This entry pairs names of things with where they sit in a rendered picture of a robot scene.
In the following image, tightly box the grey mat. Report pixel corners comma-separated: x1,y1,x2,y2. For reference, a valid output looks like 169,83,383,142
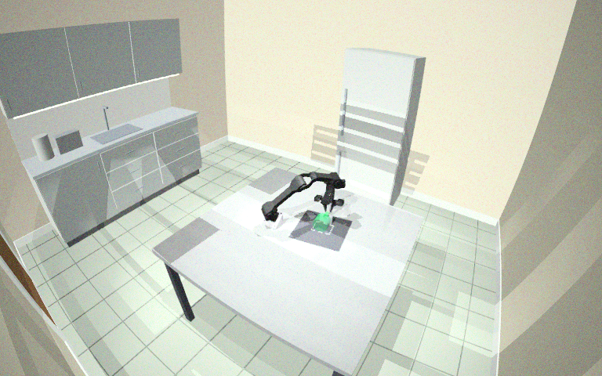
288,210,353,252

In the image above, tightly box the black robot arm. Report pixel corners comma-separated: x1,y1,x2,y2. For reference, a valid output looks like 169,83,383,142
261,172,346,222

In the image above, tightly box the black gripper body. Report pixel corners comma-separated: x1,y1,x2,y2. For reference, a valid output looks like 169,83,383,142
314,190,344,207

